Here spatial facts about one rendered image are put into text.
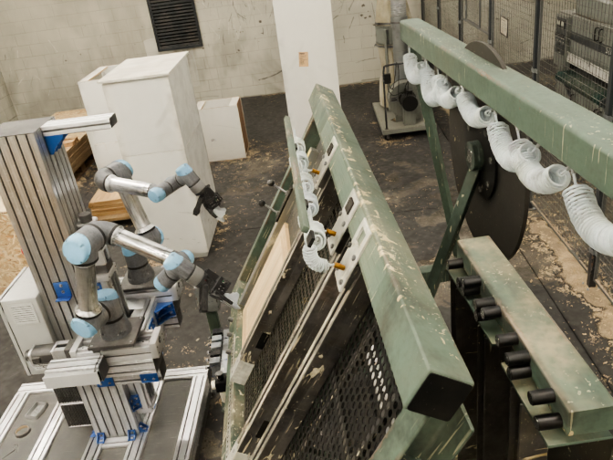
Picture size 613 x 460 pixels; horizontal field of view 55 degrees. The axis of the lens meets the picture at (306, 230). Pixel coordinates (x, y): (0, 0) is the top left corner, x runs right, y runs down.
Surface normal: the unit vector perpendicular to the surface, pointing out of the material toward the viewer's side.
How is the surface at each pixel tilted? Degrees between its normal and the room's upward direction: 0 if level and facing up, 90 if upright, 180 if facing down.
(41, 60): 90
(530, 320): 0
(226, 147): 90
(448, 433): 59
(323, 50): 90
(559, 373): 0
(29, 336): 90
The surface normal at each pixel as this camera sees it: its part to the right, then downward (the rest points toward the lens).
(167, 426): -0.13, -0.88
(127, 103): 0.00, 0.46
